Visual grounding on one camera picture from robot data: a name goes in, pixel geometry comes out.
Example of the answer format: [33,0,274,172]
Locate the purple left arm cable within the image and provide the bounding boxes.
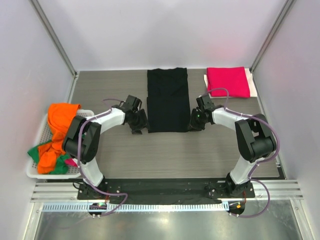
[76,98,129,216]

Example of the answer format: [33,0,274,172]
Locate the pink t-shirt in basket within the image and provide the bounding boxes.
[64,158,78,167]

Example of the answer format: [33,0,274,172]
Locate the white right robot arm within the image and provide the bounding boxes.
[188,94,277,198]

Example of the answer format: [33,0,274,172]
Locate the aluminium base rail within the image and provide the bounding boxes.
[30,179,304,203]

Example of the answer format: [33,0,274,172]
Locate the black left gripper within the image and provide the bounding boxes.
[128,109,151,135]

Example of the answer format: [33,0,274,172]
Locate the orange t-shirt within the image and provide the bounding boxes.
[37,103,82,174]

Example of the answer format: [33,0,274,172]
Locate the white plastic laundry basket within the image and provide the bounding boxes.
[26,109,96,180]

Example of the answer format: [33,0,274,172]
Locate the folded white t-shirt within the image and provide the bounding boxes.
[203,67,258,98]

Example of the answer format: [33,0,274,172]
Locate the green t-shirt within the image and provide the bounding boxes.
[27,140,71,175]

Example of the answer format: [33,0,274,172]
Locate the left aluminium frame post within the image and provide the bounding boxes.
[29,0,77,79]

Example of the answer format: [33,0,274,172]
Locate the folded pink t-shirt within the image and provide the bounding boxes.
[206,66,251,98]

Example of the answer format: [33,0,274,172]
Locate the right aluminium frame post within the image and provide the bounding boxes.
[250,0,296,74]

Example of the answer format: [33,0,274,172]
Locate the aluminium frame post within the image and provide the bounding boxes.
[250,0,296,74]
[29,0,77,79]

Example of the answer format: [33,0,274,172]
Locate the white slotted cable duct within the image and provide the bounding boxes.
[42,201,229,213]

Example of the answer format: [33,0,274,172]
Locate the black t-shirt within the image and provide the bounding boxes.
[146,67,191,133]

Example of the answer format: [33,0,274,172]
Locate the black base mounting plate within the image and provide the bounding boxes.
[77,178,255,205]

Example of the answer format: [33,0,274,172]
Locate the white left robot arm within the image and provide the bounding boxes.
[62,95,149,200]

